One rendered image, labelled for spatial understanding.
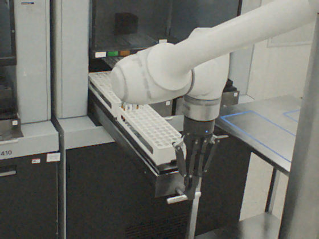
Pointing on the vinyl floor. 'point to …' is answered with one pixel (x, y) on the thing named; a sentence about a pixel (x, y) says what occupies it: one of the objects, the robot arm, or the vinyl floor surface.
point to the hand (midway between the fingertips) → (191, 185)
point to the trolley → (250, 231)
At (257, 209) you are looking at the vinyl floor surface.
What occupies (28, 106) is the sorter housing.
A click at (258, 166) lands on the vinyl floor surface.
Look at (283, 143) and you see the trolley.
